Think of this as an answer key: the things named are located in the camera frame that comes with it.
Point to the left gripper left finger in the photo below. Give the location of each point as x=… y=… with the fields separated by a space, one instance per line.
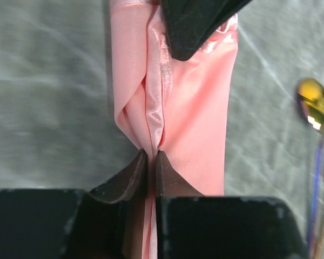
x=70 y=223

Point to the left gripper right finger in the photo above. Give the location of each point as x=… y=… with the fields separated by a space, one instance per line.
x=191 y=225

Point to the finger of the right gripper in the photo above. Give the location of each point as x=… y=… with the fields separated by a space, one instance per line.
x=189 y=23

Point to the pink satin napkin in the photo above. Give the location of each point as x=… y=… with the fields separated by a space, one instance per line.
x=162 y=104

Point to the gold spoon with purple handle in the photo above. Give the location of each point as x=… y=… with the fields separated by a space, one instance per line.
x=310 y=97

